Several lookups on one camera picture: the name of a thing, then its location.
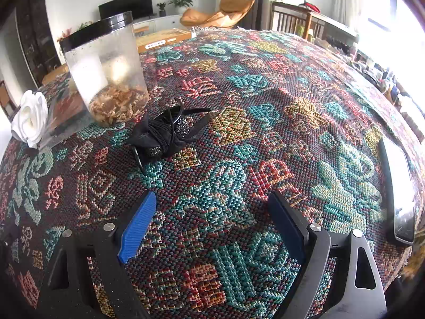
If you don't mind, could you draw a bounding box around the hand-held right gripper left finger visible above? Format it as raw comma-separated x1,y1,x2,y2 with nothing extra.
36,191,157,319

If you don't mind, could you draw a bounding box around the black television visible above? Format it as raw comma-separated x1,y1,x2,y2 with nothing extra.
99,0,154,20

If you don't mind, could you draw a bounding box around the clear jar with black lid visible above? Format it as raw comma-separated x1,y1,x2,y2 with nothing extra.
59,11,150,127

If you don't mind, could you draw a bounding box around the colourful woven printed blanket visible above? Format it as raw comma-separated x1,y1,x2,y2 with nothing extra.
0,28,422,319

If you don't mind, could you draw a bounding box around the white towel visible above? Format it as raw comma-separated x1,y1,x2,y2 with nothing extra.
11,90,49,149

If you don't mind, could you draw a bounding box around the orange lounge chair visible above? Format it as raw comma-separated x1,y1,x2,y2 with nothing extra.
180,0,256,30

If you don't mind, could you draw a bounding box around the black beaded hair accessory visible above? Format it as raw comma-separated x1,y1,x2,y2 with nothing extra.
124,97,221,173

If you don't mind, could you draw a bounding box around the flat yellow wooden box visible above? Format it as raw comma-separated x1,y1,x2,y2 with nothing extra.
136,28,196,54

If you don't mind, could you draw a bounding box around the white television cabinet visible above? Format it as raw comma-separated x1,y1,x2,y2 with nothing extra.
133,13,186,35

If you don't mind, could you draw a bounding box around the large potted green plant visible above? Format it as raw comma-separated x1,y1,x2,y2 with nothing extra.
168,0,196,15

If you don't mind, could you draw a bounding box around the clear plastic bag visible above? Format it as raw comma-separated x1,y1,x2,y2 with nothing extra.
40,90,97,147

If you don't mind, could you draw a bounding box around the row of bottles and clutter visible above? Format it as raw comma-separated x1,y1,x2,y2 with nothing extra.
348,40,425,133

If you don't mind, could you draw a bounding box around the black smartphone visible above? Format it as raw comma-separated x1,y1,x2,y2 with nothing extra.
379,136,415,246

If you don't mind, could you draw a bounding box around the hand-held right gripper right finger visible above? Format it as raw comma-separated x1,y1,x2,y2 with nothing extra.
268,191,387,319

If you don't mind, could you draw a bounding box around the dark bookshelf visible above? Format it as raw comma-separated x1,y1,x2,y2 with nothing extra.
15,0,62,87

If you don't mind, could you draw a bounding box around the wooden slatted crib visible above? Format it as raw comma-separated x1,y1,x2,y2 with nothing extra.
270,1,357,40

